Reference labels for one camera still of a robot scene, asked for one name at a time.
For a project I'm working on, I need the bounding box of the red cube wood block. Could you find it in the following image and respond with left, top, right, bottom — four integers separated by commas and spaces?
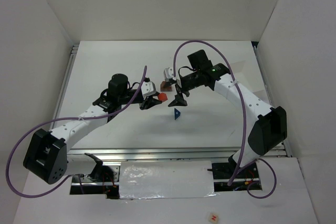
157, 93, 168, 102

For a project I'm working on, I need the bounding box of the blue triangle wood block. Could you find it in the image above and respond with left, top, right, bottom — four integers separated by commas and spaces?
174, 108, 181, 120

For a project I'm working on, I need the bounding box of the brown wedge wood block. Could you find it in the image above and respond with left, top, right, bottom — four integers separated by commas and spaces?
160, 81, 171, 89

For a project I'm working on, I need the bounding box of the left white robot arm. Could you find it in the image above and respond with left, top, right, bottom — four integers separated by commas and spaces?
23, 73, 167, 185

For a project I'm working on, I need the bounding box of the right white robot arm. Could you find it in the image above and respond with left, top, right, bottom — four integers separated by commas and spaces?
169, 50, 287, 169

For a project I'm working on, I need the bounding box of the silver foil sheet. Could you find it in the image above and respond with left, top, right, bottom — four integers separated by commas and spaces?
119, 161, 216, 199

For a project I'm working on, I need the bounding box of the small letter N tile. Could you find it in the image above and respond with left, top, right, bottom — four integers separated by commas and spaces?
207, 212, 219, 224

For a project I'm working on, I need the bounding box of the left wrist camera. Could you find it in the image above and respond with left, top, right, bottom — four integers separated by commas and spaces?
141, 80, 155, 98

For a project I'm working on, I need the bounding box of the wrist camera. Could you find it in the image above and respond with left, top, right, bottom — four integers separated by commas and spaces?
163, 68, 178, 85
141, 80, 155, 98

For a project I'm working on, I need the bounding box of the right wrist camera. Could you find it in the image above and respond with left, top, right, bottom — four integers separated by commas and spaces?
163, 68, 178, 85

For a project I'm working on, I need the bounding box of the aluminium rail frame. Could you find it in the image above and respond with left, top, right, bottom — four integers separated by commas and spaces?
40, 41, 292, 163

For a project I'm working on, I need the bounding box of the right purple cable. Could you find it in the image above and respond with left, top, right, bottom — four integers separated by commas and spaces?
173, 40, 278, 199

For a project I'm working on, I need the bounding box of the purple cable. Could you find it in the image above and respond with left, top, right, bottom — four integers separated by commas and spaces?
5, 66, 148, 198
173, 40, 278, 199

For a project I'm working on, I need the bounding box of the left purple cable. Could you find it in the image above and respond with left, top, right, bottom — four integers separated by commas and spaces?
5, 66, 148, 198

